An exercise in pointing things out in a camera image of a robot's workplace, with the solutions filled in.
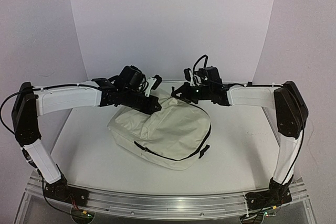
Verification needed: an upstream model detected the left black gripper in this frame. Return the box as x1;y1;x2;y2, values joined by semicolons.
121;88;162;116

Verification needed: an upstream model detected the cream canvas backpack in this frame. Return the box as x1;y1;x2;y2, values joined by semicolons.
108;93;212;170

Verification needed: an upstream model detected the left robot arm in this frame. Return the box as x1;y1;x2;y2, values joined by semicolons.
1;66;162;200

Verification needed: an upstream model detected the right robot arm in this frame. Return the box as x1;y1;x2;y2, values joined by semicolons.
171;65;309;185

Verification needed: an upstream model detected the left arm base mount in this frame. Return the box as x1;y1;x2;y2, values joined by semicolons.
43;173;89;210

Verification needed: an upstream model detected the aluminium front rail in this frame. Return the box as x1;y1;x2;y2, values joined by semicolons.
25;170;312;221

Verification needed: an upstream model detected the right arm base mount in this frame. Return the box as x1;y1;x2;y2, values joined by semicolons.
244;177;293;211

